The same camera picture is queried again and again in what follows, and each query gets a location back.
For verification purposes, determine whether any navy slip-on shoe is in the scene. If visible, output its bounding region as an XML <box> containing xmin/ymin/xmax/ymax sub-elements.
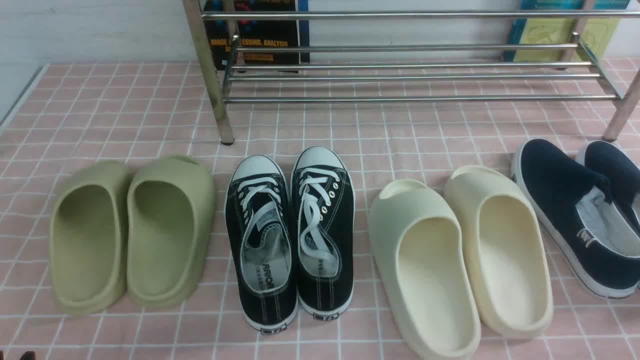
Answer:
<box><xmin>510</xmin><ymin>138</ymin><xmax>639</xmax><ymax>299</ymax></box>
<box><xmin>575</xmin><ymin>140</ymin><xmax>640</xmax><ymax>234</ymax></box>

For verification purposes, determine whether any pink checkered tablecloth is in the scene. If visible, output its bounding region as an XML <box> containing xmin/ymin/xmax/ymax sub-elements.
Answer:
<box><xmin>0</xmin><ymin>63</ymin><xmax>615</xmax><ymax>360</ymax></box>

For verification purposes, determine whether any left navy slip-on shoe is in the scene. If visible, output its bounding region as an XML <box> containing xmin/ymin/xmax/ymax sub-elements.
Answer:
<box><xmin>510</xmin><ymin>138</ymin><xmax>639</xmax><ymax>299</ymax></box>

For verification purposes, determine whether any teal and yellow book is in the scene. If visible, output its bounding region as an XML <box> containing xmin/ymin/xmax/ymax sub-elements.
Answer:
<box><xmin>502</xmin><ymin>0</ymin><xmax>620</xmax><ymax>62</ymax></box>

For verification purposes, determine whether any right navy slip-on shoe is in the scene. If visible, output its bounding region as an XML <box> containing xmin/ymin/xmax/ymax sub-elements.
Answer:
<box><xmin>575</xmin><ymin>140</ymin><xmax>640</xmax><ymax>234</ymax></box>

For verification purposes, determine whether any left cream foam slipper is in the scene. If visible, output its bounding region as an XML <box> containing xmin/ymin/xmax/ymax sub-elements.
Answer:
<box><xmin>367</xmin><ymin>178</ymin><xmax>481</xmax><ymax>360</ymax></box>

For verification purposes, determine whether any black canvas sneaker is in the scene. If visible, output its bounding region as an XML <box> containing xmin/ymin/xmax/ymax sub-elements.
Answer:
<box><xmin>224</xmin><ymin>155</ymin><xmax>298</xmax><ymax>335</ymax></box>
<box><xmin>290</xmin><ymin>146</ymin><xmax>355</xmax><ymax>321</ymax></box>

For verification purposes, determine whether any stainless steel shoe rack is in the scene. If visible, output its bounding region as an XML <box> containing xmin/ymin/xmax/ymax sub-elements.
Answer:
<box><xmin>182</xmin><ymin>0</ymin><xmax>639</xmax><ymax>146</ymax></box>

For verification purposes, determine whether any left olive green slipper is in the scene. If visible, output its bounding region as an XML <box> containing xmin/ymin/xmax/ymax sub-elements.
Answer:
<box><xmin>49</xmin><ymin>160</ymin><xmax>132</xmax><ymax>316</ymax></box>

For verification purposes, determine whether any cream foam slipper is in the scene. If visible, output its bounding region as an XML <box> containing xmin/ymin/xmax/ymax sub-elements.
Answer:
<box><xmin>367</xmin><ymin>178</ymin><xmax>481</xmax><ymax>360</ymax></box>
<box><xmin>444</xmin><ymin>165</ymin><xmax>554</xmax><ymax>339</ymax></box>

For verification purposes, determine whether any right olive green slipper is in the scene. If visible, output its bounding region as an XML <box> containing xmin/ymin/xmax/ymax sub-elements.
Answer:
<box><xmin>126</xmin><ymin>155</ymin><xmax>216</xmax><ymax>308</ymax></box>

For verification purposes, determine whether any olive green slipper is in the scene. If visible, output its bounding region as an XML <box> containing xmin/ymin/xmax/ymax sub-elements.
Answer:
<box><xmin>49</xmin><ymin>160</ymin><xmax>132</xmax><ymax>316</ymax></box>
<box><xmin>126</xmin><ymin>155</ymin><xmax>216</xmax><ymax>308</ymax></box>

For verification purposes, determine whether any right cream foam slipper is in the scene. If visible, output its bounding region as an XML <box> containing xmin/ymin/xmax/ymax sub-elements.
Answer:
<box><xmin>444</xmin><ymin>165</ymin><xmax>554</xmax><ymax>339</ymax></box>

